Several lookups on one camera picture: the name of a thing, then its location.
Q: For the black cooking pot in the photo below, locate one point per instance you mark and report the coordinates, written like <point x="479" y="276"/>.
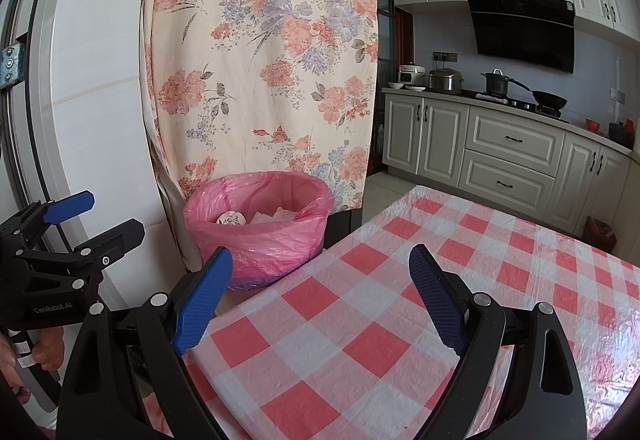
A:
<point x="496" y="84"/>

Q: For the white plate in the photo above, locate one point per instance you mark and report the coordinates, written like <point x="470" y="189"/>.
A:
<point x="415" y="87"/>

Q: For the red checkered tablecloth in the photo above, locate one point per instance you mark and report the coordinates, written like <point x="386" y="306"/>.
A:
<point x="350" y="345"/>

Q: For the white lower kitchen cabinets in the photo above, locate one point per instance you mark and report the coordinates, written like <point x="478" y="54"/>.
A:
<point x="510" y="155"/>

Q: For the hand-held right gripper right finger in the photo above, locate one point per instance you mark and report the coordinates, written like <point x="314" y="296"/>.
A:
<point x="435" y="300"/>

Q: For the metal bracket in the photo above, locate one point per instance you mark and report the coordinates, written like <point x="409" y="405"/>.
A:
<point x="11" y="66"/>

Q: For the person's left hand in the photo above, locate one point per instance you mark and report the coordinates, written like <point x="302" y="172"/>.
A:
<point x="50" y="352"/>

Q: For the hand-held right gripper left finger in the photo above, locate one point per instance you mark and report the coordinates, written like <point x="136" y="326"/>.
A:
<point x="202" y="302"/>

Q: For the silver pressure cooker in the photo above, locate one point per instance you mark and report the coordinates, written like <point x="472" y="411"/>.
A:
<point x="446" y="81"/>

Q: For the dark wall socket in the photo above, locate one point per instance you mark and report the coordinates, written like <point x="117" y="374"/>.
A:
<point x="445" y="56"/>

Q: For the floral curtain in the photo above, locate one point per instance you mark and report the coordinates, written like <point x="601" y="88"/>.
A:
<point x="260" y="45"/>

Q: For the pink bag-lined bin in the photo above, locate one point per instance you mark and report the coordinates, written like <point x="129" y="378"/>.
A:
<point x="260" y="250"/>

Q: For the red bowl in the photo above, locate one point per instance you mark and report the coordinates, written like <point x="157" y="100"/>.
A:
<point x="593" y="125"/>

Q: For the grey wall socket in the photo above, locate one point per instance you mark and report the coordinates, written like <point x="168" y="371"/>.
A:
<point x="618" y="95"/>

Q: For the white side kitchen cabinets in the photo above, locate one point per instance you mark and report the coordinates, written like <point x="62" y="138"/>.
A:
<point x="630" y="210"/>

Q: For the black range hood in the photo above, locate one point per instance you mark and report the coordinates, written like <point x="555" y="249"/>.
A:
<point x="525" y="30"/>

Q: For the black gas stove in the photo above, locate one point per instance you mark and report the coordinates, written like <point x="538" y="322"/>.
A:
<point x="520" y="106"/>

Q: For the black frying pan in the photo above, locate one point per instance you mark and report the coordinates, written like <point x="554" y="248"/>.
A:
<point x="549" y="100"/>

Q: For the white rice cooker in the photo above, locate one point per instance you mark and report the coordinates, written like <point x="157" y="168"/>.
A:
<point x="413" y="75"/>

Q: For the white bowl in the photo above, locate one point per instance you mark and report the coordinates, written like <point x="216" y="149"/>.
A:
<point x="396" y="84"/>

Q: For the dark framed glass door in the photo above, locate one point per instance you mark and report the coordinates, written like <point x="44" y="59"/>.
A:
<point x="387" y="70"/>

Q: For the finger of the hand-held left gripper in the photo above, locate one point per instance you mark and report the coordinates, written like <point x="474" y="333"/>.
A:
<point x="120" y="235"/>
<point x="70" y="206"/>

